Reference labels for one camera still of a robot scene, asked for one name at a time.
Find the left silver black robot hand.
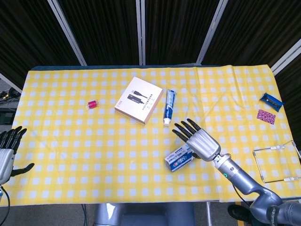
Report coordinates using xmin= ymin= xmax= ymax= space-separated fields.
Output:
xmin=0 ymin=126 xmax=35 ymax=186

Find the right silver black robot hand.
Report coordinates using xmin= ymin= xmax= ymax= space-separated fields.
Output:
xmin=172 ymin=118 xmax=222 ymax=163

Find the blue white small box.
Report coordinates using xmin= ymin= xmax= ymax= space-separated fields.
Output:
xmin=164 ymin=145 xmax=196 ymax=173

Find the blue white toothpaste tube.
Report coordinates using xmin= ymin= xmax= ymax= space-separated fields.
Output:
xmin=163 ymin=89 xmax=178 ymax=127

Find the pink patterned card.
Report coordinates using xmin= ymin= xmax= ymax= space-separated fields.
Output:
xmin=256 ymin=109 xmax=277 ymax=125

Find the black shoe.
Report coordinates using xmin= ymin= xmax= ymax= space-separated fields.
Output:
xmin=227 ymin=204 xmax=251 ymax=223

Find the blue wrapped pack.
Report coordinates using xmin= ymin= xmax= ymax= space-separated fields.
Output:
xmin=259 ymin=92 xmax=285 ymax=113

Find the yellow white checked tablecloth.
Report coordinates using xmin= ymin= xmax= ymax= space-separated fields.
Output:
xmin=0 ymin=65 xmax=298 ymax=208

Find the grey robot torso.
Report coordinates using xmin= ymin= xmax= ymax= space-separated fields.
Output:
xmin=94 ymin=202 xmax=196 ymax=226

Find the pink wrapped candy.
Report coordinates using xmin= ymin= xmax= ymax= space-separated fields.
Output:
xmin=85 ymin=99 xmax=100 ymax=110

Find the black fabric partition panel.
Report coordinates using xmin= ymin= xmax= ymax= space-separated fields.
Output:
xmin=57 ymin=0 xmax=142 ymax=66
xmin=202 ymin=0 xmax=301 ymax=68
xmin=0 ymin=0 xmax=82 ymax=82
xmin=144 ymin=0 xmax=222 ymax=65

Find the black cable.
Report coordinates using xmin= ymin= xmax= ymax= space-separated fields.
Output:
xmin=80 ymin=203 xmax=89 ymax=226
xmin=1 ymin=185 xmax=11 ymax=208

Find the black floor equipment with cables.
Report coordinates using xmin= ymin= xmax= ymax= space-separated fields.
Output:
xmin=0 ymin=87 xmax=22 ymax=125

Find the metal wire frame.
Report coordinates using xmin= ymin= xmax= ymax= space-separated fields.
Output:
xmin=252 ymin=140 xmax=301 ymax=183

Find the white partition frame post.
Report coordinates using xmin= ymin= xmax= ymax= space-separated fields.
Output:
xmin=135 ymin=0 xmax=147 ymax=66
xmin=47 ymin=0 xmax=88 ymax=66
xmin=0 ymin=72 xmax=24 ymax=94
xmin=271 ymin=38 xmax=301 ymax=75
xmin=196 ymin=0 xmax=230 ymax=65

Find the white cable packaging box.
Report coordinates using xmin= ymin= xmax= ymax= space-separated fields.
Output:
xmin=114 ymin=76 xmax=164 ymax=125

